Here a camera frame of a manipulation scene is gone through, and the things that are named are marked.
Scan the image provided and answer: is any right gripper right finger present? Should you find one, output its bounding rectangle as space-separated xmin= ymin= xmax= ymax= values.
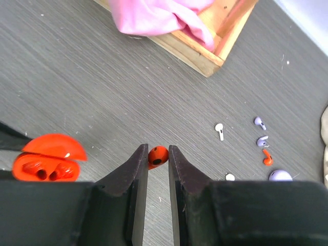
xmin=169 ymin=145 xmax=224 ymax=245

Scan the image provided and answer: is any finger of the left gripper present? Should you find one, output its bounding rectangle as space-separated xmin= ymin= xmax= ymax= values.
xmin=0 ymin=122 xmax=32 ymax=151

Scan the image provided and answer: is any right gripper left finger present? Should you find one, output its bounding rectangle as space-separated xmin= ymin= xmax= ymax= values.
xmin=77 ymin=144 xmax=148 ymax=245

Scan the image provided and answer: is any orange charging case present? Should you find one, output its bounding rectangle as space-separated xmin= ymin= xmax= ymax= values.
xmin=12 ymin=133 xmax=88 ymax=182

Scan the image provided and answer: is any orange earbud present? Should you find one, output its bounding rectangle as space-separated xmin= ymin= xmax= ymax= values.
xmin=262 ymin=149 xmax=274 ymax=166
xmin=148 ymin=146 xmax=169 ymax=170

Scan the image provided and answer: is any purple charging case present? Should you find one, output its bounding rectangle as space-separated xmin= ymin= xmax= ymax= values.
xmin=268 ymin=169 xmax=293 ymax=181

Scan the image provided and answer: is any white earbud near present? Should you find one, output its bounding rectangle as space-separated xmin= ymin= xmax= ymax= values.
xmin=225 ymin=173 xmax=235 ymax=181

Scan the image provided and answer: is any white earbud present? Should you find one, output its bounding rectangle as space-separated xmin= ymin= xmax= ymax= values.
xmin=225 ymin=173 xmax=235 ymax=181
xmin=215 ymin=123 xmax=224 ymax=141

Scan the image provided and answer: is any white earbud far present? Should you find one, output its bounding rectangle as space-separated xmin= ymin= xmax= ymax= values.
xmin=215 ymin=123 xmax=224 ymax=141

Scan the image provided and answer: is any purple earbud near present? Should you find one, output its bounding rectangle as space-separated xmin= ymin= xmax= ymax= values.
xmin=256 ymin=135 xmax=269 ymax=147

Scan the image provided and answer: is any purple earbud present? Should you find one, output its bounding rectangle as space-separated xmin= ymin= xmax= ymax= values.
xmin=256 ymin=135 xmax=269 ymax=147
xmin=254 ymin=116 xmax=267 ymax=131

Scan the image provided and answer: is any purple earbud far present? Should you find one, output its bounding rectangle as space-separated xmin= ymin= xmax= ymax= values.
xmin=254 ymin=116 xmax=267 ymax=131

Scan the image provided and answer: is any pink shirt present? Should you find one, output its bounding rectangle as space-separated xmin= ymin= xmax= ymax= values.
xmin=108 ymin=0 xmax=215 ymax=51

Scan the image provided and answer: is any wooden clothes rack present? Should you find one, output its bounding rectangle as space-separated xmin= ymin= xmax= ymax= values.
xmin=98 ymin=0 xmax=257 ymax=77

